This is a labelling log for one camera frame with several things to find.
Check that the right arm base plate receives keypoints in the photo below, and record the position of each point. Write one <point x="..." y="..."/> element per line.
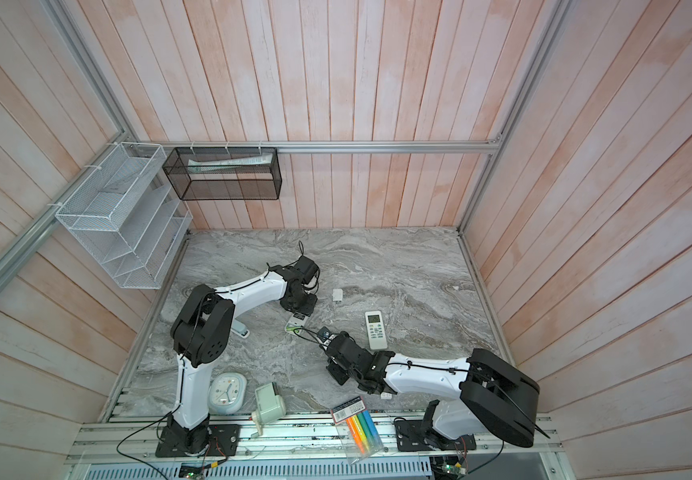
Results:
<point x="418" y="436"/>

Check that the pale green alarm clock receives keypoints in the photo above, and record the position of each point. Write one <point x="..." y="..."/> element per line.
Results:
<point x="226" y="393"/>

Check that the white air conditioner remote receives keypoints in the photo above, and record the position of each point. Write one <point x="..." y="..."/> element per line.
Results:
<point x="376" y="333"/>

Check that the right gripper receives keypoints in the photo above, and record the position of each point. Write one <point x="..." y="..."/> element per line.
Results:
<point x="334" y="369"/>

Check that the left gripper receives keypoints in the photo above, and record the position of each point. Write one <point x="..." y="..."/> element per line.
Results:
<point x="307" y="309"/>

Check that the white wire mesh shelf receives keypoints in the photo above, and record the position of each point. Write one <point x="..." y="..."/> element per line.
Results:
<point x="131" y="225"/>

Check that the paper in black basket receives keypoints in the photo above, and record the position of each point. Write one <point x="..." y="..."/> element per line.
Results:
<point x="243" y="165"/>

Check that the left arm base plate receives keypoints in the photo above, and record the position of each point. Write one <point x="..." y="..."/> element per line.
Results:
<point x="211" y="440"/>

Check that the white blue stapler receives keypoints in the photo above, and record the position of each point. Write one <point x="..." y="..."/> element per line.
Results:
<point x="240" y="329"/>

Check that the black wire mesh basket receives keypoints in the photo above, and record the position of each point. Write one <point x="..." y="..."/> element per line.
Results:
<point x="219" y="187"/>

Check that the pack of coloured markers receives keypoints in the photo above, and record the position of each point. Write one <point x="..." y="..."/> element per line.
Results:
<point x="356" y="430"/>

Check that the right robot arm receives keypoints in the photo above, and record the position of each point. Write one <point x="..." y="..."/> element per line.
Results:
<point x="479" y="392"/>

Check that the red white remote control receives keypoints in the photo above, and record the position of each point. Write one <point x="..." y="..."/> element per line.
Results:
<point x="295" y="323"/>

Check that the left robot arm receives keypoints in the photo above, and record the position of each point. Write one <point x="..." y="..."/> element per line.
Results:
<point x="202" y="329"/>

